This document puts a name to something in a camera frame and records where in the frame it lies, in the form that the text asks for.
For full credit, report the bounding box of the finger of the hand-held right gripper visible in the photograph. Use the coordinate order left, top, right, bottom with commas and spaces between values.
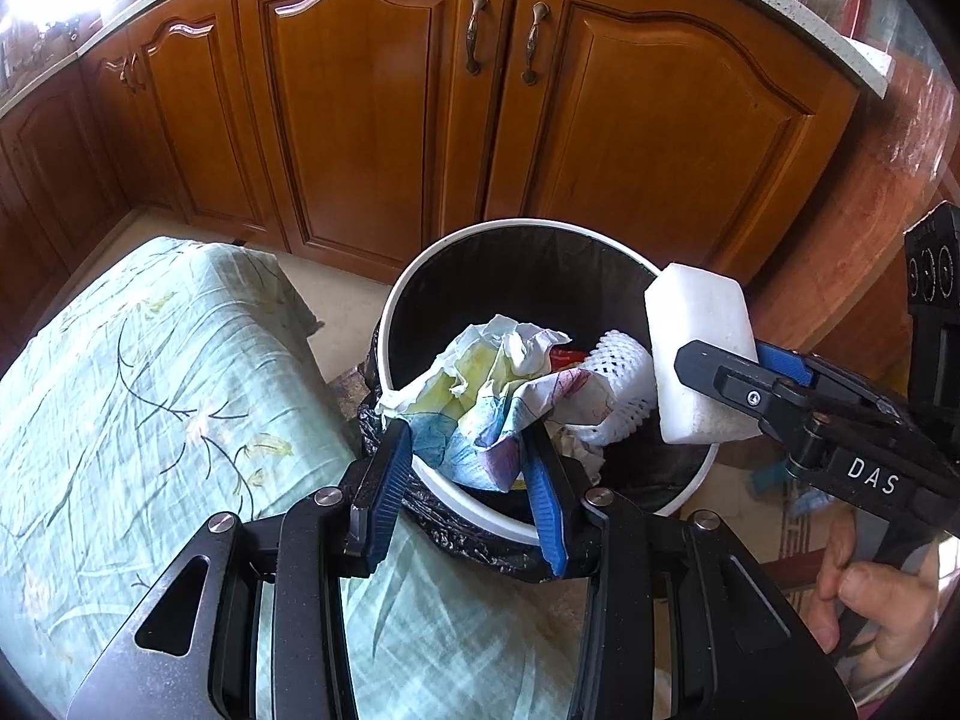
754, 341, 887, 415
673, 341, 827, 460

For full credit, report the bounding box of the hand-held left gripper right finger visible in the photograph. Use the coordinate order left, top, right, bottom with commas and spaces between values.
523, 426, 856, 720

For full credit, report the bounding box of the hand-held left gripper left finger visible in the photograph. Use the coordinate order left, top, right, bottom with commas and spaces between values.
64, 420, 413, 720

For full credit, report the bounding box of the white rimmed round trash bin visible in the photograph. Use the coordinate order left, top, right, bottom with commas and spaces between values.
377, 219, 725, 542

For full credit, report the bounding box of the white foam block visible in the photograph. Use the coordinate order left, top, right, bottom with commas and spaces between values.
643, 262, 760, 445

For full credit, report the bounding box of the large white foam fruit net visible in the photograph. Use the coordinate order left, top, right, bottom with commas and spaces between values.
559, 328, 662, 445

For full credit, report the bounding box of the colourful paper napkin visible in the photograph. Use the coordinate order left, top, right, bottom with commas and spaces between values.
375, 315, 625, 493

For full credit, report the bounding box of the white bin with black liner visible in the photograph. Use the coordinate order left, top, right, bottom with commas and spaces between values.
358, 229, 713, 584

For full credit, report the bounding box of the person's right hand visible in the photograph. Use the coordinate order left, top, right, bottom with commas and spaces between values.
814, 516, 960, 683

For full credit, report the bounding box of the blue cloth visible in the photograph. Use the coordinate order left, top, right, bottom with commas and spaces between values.
748, 465, 823, 520

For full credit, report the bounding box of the patterned rug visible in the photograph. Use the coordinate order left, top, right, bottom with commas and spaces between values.
750, 457, 852, 595

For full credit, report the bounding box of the teal floral tablecloth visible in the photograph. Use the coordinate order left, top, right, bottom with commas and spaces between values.
0, 236, 676, 720

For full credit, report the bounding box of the grey speckled countertop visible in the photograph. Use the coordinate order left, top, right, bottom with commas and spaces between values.
0, 0, 901, 121

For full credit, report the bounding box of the wooden kitchen cabinet row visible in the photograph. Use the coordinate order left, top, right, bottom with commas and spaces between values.
0, 0, 960, 406

